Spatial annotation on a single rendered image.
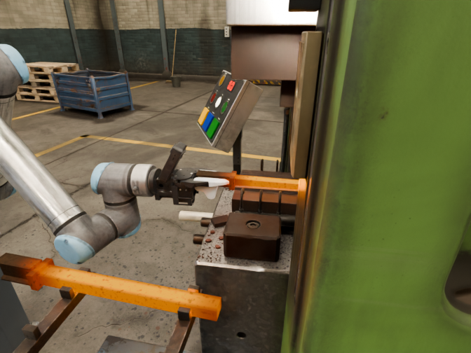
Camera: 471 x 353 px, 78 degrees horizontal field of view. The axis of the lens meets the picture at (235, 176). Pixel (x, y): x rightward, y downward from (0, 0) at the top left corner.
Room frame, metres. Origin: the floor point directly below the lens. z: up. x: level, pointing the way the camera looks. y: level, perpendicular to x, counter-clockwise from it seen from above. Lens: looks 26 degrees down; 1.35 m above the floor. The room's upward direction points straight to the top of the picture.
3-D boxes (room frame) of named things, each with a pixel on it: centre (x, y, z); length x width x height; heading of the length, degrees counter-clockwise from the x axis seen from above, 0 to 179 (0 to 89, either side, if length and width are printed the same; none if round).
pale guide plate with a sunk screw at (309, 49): (0.38, -0.09, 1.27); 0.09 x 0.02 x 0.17; 172
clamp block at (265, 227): (0.52, -0.04, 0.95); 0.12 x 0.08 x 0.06; 82
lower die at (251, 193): (0.68, -0.21, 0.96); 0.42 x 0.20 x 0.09; 82
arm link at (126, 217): (0.73, 0.34, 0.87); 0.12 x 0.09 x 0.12; 155
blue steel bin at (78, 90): (5.68, 2.69, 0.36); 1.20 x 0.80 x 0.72; 60
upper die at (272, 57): (0.68, -0.21, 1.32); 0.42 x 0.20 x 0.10; 82
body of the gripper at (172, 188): (0.71, 0.16, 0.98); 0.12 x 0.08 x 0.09; 81
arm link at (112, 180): (0.74, 0.33, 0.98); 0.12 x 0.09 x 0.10; 81
